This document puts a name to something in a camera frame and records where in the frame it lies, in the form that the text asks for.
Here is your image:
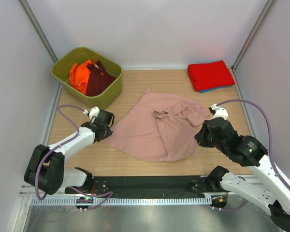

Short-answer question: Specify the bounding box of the pink t shirt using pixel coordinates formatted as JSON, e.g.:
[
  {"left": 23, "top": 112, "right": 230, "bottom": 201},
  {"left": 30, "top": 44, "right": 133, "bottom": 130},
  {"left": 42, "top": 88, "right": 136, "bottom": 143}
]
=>
[{"left": 105, "top": 88, "right": 209, "bottom": 162}]

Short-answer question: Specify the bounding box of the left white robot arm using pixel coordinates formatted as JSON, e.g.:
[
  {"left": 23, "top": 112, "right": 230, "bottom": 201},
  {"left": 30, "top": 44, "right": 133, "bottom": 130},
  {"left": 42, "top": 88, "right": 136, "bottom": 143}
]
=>
[{"left": 24, "top": 107, "right": 115, "bottom": 195}]

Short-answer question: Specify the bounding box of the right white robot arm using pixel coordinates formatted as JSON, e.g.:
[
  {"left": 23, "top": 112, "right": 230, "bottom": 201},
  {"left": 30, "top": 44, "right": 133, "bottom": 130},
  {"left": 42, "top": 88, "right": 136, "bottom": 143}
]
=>
[{"left": 195, "top": 117, "right": 290, "bottom": 232}]

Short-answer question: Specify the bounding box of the folded blue t shirt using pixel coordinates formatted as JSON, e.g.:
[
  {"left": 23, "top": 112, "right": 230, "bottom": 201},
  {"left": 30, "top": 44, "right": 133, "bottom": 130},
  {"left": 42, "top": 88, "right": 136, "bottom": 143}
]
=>
[{"left": 199, "top": 85, "right": 233, "bottom": 93}]

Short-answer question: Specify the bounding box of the maroon t shirt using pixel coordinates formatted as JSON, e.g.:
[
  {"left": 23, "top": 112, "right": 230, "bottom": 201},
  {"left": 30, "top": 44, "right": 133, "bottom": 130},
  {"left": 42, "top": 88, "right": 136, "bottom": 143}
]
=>
[{"left": 86, "top": 61, "right": 116, "bottom": 97}]

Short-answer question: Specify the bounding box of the orange t shirt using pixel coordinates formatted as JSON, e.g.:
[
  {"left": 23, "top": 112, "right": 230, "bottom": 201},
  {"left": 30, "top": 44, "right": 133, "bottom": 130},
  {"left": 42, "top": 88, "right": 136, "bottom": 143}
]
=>
[{"left": 69, "top": 59, "right": 96, "bottom": 94}]

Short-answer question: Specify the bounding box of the folded red t shirt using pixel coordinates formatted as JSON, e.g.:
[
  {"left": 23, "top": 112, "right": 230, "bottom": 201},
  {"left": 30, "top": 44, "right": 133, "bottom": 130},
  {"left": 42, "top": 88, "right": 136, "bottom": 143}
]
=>
[{"left": 188, "top": 60, "right": 235, "bottom": 92}]

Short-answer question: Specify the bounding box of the green plastic bin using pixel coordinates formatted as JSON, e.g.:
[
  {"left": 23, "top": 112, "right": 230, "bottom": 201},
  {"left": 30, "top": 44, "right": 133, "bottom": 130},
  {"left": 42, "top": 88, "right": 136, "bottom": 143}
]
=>
[{"left": 52, "top": 47, "right": 123, "bottom": 109}]

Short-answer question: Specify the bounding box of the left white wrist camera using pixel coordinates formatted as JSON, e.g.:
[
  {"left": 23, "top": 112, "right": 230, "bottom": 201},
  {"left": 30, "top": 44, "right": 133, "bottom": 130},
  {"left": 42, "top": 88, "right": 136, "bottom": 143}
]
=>
[{"left": 83, "top": 106, "right": 100, "bottom": 121}]

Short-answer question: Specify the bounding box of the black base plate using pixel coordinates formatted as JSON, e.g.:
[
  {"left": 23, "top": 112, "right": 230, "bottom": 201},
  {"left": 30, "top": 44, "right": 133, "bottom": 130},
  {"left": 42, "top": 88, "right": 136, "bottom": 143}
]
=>
[{"left": 64, "top": 175, "right": 235, "bottom": 196}]

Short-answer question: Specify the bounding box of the slotted cable duct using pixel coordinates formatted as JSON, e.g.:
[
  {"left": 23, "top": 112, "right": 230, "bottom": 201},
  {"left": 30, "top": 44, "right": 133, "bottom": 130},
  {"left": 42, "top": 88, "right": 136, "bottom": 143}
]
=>
[{"left": 30, "top": 195, "right": 212, "bottom": 206}]

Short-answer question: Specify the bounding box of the aluminium frame rail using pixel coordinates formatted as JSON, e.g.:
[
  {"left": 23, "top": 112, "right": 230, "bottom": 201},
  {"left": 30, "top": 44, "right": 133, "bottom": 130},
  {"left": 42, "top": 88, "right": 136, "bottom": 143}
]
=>
[{"left": 19, "top": 174, "right": 270, "bottom": 196}]

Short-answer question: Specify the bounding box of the right aluminium corner post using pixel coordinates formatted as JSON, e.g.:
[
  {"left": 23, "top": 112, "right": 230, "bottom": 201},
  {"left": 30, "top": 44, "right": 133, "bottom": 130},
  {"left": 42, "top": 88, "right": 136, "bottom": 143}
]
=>
[{"left": 231, "top": 0, "right": 277, "bottom": 72}]

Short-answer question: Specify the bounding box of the aluminium corner post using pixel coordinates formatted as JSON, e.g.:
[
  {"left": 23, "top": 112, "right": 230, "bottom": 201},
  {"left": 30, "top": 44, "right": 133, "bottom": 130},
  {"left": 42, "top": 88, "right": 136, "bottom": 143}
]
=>
[
  {"left": 231, "top": 0, "right": 277, "bottom": 72},
  {"left": 18, "top": 0, "right": 58, "bottom": 63}
]

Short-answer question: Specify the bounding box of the left aluminium corner post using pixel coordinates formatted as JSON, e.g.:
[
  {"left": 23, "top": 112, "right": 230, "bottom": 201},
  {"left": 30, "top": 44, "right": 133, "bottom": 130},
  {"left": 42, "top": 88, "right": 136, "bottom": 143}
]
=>
[{"left": 18, "top": 0, "right": 58, "bottom": 63}]

